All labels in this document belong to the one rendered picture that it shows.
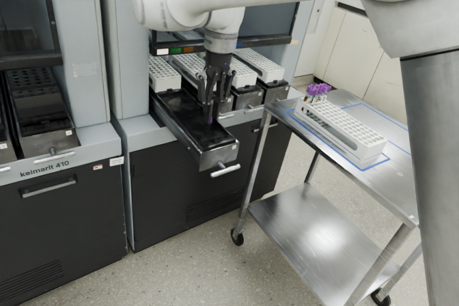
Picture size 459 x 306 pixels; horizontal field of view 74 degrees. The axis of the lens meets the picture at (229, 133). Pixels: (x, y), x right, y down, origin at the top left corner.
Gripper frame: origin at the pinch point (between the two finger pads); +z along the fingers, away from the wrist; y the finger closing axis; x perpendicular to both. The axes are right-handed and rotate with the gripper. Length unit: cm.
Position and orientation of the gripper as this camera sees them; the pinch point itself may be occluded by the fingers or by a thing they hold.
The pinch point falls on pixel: (212, 111)
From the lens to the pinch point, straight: 97.3
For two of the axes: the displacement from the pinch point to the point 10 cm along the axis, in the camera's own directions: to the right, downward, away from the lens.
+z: -1.4, 8.1, 5.7
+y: -8.2, 2.3, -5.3
